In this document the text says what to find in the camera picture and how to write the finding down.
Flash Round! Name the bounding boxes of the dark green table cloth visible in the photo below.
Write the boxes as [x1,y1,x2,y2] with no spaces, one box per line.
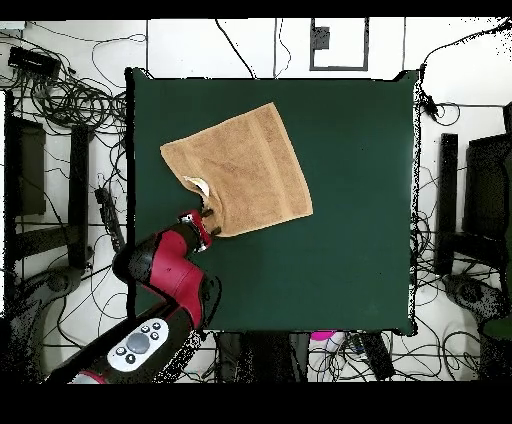
[124,67,420,338]

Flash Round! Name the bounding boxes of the black upright bar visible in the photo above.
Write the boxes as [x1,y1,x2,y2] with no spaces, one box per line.
[66,123,92,270]
[434,132,460,276]

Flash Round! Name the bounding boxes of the dark flat panel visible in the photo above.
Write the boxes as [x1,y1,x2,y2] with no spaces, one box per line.
[5,115,47,217]
[463,133,512,241]

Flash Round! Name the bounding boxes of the black power adapter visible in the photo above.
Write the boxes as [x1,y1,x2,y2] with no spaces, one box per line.
[418,90,440,123]

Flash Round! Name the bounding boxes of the grey stand base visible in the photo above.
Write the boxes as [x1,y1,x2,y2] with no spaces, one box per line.
[441,272,511,323]
[7,264,84,321]

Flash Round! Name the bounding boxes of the black device box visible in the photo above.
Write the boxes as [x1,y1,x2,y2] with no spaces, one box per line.
[7,45,62,79]

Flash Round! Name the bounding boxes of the black power strip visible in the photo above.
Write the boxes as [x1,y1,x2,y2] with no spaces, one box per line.
[94,186,127,255]

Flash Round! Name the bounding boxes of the tangled black cables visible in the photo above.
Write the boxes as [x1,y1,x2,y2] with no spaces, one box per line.
[23,75,129,135]

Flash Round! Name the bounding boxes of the black flat bar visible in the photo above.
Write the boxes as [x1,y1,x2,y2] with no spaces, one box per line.
[357,331,396,381]

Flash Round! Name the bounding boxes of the tan terry towel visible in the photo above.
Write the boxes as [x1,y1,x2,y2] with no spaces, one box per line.
[159,101,314,238]

